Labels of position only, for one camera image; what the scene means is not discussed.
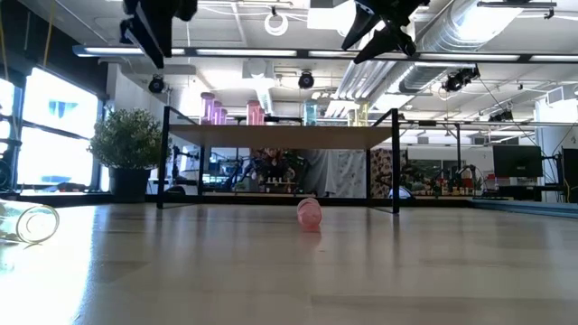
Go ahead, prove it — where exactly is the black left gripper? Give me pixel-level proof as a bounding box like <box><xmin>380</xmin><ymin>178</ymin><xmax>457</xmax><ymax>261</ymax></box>
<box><xmin>119</xmin><ymin>0</ymin><xmax>199</xmax><ymax>69</ymax></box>

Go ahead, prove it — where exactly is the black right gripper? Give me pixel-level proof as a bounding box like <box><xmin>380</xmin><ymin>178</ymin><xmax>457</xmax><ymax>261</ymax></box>
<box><xmin>341</xmin><ymin>0</ymin><xmax>430</xmax><ymax>65</ymax></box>

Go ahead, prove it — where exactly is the yellow pill bottle white cap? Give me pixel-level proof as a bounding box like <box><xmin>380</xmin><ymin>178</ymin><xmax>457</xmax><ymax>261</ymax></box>
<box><xmin>355</xmin><ymin>100</ymin><xmax>370</xmax><ymax>127</ymax></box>
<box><xmin>0</xmin><ymin>200</ymin><xmax>61</xmax><ymax>246</ymax></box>

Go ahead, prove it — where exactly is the teal pill bottle white cap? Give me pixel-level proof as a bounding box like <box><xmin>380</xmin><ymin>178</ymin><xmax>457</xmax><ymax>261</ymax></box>
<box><xmin>303</xmin><ymin>99</ymin><xmax>319</xmax><ymax>126</ymax></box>

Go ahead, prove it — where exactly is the red pill bottle white cap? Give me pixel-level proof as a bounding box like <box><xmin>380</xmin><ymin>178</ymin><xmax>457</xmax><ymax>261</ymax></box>
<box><xmin>246</xmin><ymin>99</ymin><xmax>261</xmax><ymax>126</ymax></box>
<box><xmin>296</xmin><ymin>197</ymin><xmax>323</xmax><ymax>228</ymax></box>

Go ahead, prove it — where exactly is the black overhead light bar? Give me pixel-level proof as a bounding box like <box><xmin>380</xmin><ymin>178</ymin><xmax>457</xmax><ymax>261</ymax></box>
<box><xmin>71</xmin><ymin>43</ymin><xmax>578</xmax><ymax>65</ymax></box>

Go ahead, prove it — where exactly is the green artificial plant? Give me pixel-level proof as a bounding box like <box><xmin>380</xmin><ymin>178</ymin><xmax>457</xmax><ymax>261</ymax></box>
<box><xmin>88</xmin><ymin>107</ymin><xmax>166</xmax><ymax>172</ymax></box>

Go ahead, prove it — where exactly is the large bright window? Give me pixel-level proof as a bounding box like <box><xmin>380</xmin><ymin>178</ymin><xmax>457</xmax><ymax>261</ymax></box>
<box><xmin>0</xmin><ymin>67</ymin><xmax>103</xmax><ymax>193</ymax></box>

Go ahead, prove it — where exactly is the floral patterned curtain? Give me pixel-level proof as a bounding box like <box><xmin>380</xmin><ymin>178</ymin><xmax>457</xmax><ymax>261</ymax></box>
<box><xmin>369</xmin><ymin>147</ymin><xmax>394</xmax><ymax>200</ymax></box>

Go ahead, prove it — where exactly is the white curtain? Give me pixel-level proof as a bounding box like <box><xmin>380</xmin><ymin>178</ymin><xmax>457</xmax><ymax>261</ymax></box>
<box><xmin>300</xmin><ymin>148</ymin><xmax>368</xmax><ymax>199</ymax></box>

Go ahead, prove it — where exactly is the black plant pot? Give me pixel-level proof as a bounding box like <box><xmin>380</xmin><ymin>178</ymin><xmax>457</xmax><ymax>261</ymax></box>
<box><xmin>107</xmin><ymin>166</ymin><xmax>153</xmax><ymax>200</ymax></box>

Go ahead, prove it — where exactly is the white dome object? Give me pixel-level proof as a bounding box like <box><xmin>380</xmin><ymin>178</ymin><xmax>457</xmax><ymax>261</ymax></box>
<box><xmin>387</xmin><ymin>186</ymin><xmax>415</xmax><ymax>200</ymax></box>

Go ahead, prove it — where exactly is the cluttered background workbench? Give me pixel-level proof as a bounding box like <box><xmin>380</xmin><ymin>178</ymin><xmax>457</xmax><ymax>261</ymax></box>
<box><xmin>406</xmin><ymin>164</ymin><xmax>493</xmax><ymax>198</ymax></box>

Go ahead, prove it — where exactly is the person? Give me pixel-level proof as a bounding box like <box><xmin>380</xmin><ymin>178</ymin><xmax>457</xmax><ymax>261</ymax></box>
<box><xmin>252</xmin><ymin>147</ymin><xmax>294</xmax><ymax>193</ymax></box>

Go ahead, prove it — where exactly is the black monitor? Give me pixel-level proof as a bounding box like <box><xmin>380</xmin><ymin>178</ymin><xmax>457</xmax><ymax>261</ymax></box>
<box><xmin>491</xmin><ymin>144</ymin><xmax>545</xmax><ymax>179</ymax></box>
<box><xmin>561</xmin><ymin>147</ymin><xmax>578</xmax><ymax>204</ymax></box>

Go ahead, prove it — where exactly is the white ring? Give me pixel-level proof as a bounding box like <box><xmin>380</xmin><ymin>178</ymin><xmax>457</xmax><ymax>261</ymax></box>
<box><xmin>264</xmin><ymin>11</ymin><xmax>290</xmax><ymax>37</ymax></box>

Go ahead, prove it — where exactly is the wooden shelf black metal frame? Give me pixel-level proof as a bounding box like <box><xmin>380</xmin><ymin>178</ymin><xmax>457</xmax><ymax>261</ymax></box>
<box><xmin>156</xmin><ymin>106</ymin><xmax>402</xmax><ymax>215</ymax></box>

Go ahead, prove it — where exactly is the black back frame rail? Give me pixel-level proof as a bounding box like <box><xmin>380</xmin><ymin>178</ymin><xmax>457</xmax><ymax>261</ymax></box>
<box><xmin>0</xmin><ymin>192</ymin><xmax>475</xmax><ymax>209</ymax></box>

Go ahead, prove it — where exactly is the black aluminium rail frame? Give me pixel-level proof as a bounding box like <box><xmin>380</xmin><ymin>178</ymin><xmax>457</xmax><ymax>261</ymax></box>
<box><xmin>469</xmin><ymin>198</ymin><xmax>578</xmax><ymax>221</ymax></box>

